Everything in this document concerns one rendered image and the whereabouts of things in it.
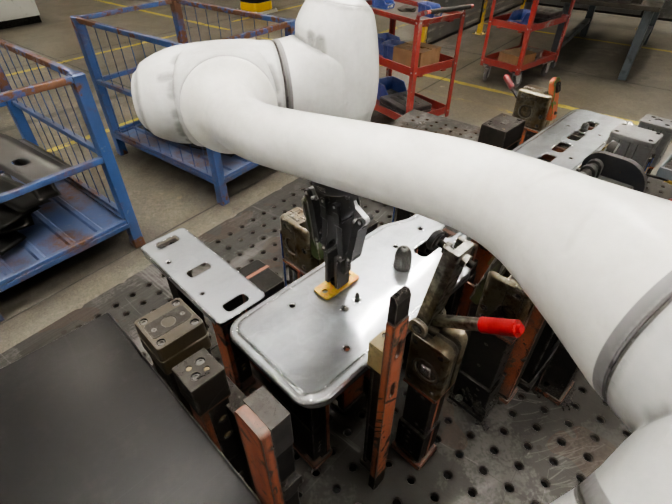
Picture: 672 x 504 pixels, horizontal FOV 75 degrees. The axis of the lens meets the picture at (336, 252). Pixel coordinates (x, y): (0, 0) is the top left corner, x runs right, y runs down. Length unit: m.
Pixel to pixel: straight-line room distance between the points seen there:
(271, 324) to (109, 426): 0.27
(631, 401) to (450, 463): 0.76
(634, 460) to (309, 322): 0.59
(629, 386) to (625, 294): 0.04
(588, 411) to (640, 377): 0.92
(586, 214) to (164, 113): 0.41
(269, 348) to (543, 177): 0.53
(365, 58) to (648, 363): 0.44
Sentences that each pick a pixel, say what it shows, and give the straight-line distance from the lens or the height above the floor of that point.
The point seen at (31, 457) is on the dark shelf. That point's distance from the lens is 0.68.
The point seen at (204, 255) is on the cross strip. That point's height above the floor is 1.00.
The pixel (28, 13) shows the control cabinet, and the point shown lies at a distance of 8.71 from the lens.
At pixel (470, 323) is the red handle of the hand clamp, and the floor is 1.11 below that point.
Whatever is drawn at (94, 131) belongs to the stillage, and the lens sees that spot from 2.37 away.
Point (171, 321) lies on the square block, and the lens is 0.70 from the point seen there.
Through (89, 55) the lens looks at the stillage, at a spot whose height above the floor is 0.72.
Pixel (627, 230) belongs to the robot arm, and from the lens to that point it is 0.23.
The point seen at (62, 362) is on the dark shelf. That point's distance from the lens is 0.76.
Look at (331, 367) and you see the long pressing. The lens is 0.68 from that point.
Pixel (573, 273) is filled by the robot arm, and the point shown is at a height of 1.42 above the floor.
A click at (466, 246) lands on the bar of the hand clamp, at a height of 1.21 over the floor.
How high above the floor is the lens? 1.55
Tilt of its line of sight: 40 degrees down
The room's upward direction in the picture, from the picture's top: straight up
